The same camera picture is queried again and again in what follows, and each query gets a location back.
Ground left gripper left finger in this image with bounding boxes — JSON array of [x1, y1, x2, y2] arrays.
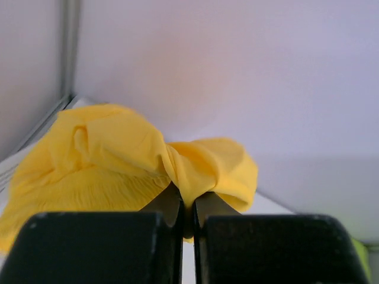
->
[[1, 186, 184, 283]]

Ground lime green shorts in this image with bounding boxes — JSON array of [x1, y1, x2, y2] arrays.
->
[[351, 238, 372, 283]]

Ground left corner aluminium post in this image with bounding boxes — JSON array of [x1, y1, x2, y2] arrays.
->
[[60, 0, 82, 101]]

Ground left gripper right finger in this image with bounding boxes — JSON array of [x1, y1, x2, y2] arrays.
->
[[193, 192, 369, 283]]

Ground yellow shorts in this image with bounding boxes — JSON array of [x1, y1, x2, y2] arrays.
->
[[1, 104, 258, 253]]

